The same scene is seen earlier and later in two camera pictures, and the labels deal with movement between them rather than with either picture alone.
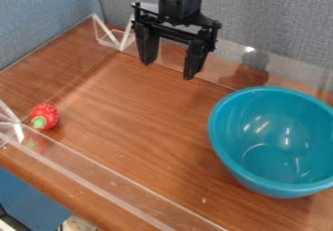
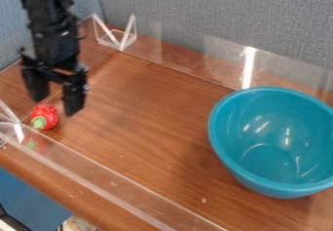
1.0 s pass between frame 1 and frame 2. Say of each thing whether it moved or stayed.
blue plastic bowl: stayed
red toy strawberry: stayed
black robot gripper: moved
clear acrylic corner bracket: stayed
